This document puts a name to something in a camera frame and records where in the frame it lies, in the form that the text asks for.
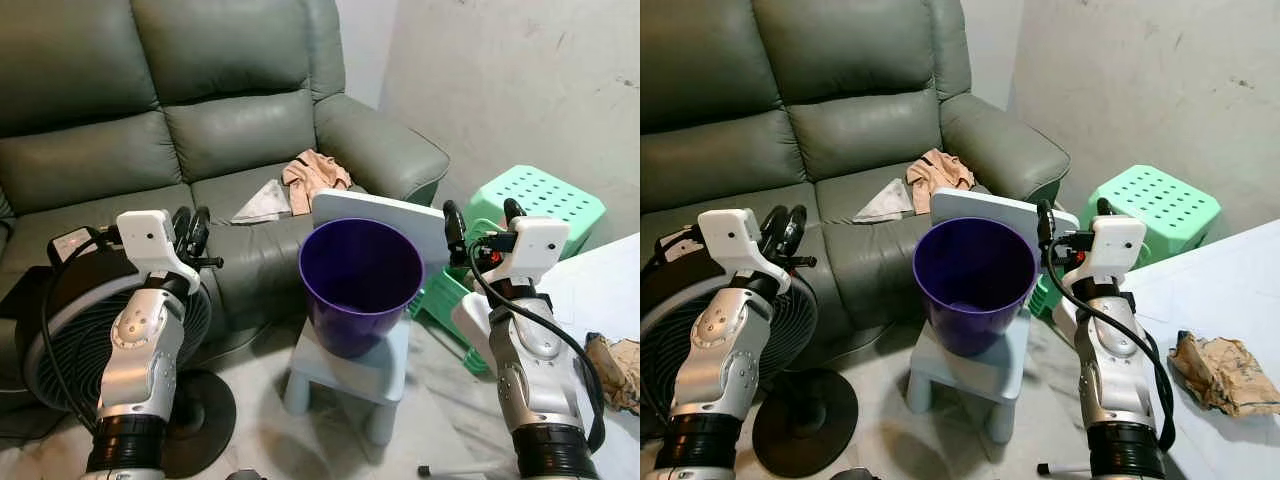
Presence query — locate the small pale blue chair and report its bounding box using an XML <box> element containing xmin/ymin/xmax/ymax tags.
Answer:
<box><xmin>905</xmin><ymin>187</ymin><xmax>1081</xmax><ymax>445</ymax></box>
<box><xmin>284</xmin><ymin>189</ymin><xmax>452</xmax><ymax>447</ymax></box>

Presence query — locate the crumpled brown paper trash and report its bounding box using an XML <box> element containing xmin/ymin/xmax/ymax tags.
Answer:
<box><xmin>585</xmin><ymin>333</ymin><xmax>641</xmax><ymax>414</ymax></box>
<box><xmin>1168</xmin><ymin>330</ymin><xmax>1280</xmax><ymax>418</ymax></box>

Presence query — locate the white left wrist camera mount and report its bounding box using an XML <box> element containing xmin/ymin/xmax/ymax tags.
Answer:
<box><xmin>116</xmin><ymin>209</ymin><xmax>202</xmax><ymax>293</ymax></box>
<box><xmin>697</xmin><ymin>208</ymin><xmax>787</xmax><ymax>293</ymax></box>

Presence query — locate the flat grey-white paper piece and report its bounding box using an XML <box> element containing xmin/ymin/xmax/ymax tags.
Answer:
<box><xmin>232</xmin><ymin>181</ymin><xmax>297</xmax><ymax>226</ymax></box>
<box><xmin>855</xmin><ymin>179</ymin><xmax>917</xmax><ymax>223</ymax></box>

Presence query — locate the green perforated plastic stool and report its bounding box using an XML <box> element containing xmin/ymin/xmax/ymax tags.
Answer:
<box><xmin>408</xmin><ymin>165</ymin><xmax>607</xmax><ymax>377</ymax></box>
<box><xmin>1030</xmin><ymin>164</ymin><xmax>1223</xmax><ymax>323</ymax></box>

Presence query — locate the grey-green leather sofa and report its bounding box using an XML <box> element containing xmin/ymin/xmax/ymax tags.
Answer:
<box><xmin>0</xmin><ymin>0</ymin><xmax>451</xmax><ymax>419</ymax></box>
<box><xmin>640</xmin><ymin>0</ymin><xmax>1072</xmax><ymax>401</ymax></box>

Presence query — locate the black round floor fan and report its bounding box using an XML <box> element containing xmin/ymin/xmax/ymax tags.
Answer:
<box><xmin>20</xmin><ymin>226</ymin><xmax>239</xmax><ymax>479</ymax></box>
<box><xmin>640</xmin><ymin>224</ymin><xmax>861</xmax><ymax>479</ymax></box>

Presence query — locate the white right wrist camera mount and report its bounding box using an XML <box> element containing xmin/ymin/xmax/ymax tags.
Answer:
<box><xmin>1075</xmin><ymin>213</ymin><xmax>1148</xmax><ymax>288</ymax></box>
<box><xmin>489</xmin><ymin>217</ymin><xmax>571</xmax><ymax>293</ymax></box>

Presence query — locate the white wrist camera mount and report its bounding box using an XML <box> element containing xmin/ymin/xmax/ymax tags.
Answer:
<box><xmin>489</xmin><ymin>217</ymin><xmax>571</xmax><ymax>293</ymax></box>
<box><xmin>116</xmin><ymin>209</ymin><xmax>202</xmax><ymax>293</ymax></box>
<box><xmin>697</xmin><ymin>208</ymin><xmax>787</xmax><ymax>293</ymax></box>
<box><xmin>1075</xmin><ymin>213</ymin><xmax>1148</xmax><ymax>288</ymax></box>

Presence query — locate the purple plastic rubbish bin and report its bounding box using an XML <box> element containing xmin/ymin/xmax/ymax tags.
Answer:
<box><xmin>299</xmin><ymin>218</ymin><xmax>425</xmax><ymax>359</ymax></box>
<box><xmin>912</xmin><ymin>218</ymin><xmax>1037</xmax><ymax>358</ymax></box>

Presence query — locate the crumpled beige cloth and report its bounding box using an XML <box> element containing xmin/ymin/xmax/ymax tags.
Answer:
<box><xmin>906</xmin><ymin>148</ymin><xmax>977</xmax><ymax>215</ymax></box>
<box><xmin>282</xmin><ymin>150</ymin><xmax>354</xmax><ymax>217</ymax></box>

